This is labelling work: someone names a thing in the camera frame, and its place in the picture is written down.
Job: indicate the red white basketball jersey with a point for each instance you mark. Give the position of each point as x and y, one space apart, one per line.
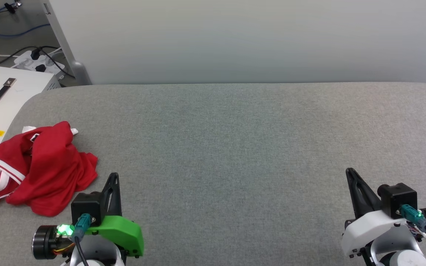
46 166

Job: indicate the grey metal frame post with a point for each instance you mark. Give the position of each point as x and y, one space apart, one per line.
67 44

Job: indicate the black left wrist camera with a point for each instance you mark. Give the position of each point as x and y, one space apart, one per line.
85 205

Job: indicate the black clamp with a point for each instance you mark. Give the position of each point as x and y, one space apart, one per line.
12 6

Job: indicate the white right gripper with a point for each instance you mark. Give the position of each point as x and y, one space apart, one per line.
368 232

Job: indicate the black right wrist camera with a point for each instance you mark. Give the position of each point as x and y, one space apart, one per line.
398 197

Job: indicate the white power strip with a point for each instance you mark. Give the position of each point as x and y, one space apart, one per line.
31 62

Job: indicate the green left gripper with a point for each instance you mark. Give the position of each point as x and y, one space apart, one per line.
120 231

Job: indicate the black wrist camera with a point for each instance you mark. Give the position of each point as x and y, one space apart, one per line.
85 205
398 197

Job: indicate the white equipment case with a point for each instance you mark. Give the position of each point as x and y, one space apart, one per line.
20 88

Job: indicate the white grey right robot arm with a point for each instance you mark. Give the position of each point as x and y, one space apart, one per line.
401 256

